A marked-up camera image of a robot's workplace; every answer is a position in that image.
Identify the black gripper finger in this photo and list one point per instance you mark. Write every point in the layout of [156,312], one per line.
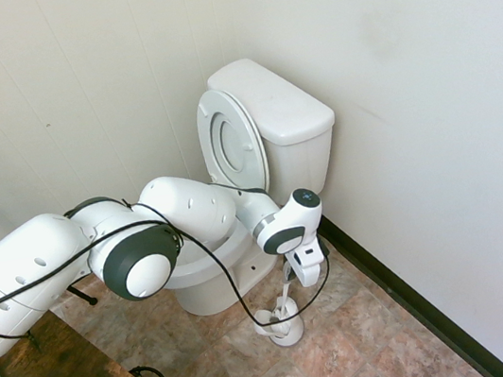
[288,272]

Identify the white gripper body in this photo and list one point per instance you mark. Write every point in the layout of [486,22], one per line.
[306,263]

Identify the white toilet brush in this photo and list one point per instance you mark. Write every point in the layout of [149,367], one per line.
[284,298]

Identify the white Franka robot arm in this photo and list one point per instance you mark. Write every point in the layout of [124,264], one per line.
[42,260]

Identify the white toilet brush holder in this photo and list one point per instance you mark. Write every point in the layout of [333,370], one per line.
[291,333]

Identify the white toilet bowl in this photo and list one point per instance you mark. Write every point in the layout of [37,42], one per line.
[218,280]

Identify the white toilet tank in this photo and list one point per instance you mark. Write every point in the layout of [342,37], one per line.
[300,161]

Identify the white toilet seat with lid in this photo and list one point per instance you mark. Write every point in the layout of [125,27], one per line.
[213,156]

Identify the white toilet tank lid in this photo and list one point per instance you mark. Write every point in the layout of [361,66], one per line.
[276,103]

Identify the long black baseboard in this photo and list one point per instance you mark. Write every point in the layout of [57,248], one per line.
[390,276]

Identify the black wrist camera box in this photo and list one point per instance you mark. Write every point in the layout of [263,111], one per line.
[323,250]

